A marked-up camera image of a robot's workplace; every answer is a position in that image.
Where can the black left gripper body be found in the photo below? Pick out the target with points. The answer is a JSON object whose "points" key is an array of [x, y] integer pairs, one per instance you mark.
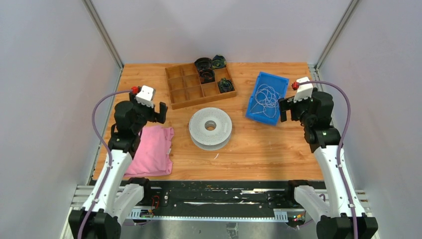
{"points": [[147, 113]]}

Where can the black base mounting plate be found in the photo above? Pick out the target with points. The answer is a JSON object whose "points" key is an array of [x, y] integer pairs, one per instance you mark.
{"points": [[201, 185]]}

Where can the pink folded cloth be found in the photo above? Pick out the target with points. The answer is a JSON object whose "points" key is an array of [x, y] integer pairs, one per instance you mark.
{"points": [[152, 157]]}

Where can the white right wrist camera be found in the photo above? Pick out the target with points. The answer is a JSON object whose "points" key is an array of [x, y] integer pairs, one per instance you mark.
{"points": [[303, 88]]}

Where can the blue plastic bin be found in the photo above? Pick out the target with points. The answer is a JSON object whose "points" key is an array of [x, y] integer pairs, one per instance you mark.
{"points": [[263, 106]]}

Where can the grey perforated cable spool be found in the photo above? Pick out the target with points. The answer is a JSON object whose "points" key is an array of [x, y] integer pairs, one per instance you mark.
{"points": [[210, 128]]}

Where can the wooden divided tray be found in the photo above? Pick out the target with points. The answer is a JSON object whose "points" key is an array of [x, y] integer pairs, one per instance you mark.
{"points": [[185, 89]]}

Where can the aluminium frame rail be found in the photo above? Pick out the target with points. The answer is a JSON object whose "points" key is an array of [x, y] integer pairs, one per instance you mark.
{"points": [[187, 204]]}

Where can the orange black rolled tie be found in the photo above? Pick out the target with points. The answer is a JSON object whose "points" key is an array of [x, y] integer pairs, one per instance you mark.
{"points": [[206, 76]]}

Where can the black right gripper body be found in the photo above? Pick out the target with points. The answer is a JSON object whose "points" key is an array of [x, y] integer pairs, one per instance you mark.
{"points": [[297, 108]]}

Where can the green patterned rolled tie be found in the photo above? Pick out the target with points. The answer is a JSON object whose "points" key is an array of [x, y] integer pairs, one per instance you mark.
{"points": [[225, 85]]}

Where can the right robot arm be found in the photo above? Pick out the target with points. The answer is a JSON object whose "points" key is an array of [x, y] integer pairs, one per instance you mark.
{"points": [[343, 216]]}

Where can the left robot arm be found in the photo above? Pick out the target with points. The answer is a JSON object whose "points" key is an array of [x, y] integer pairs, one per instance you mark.
{"points": [[104, 211]]}

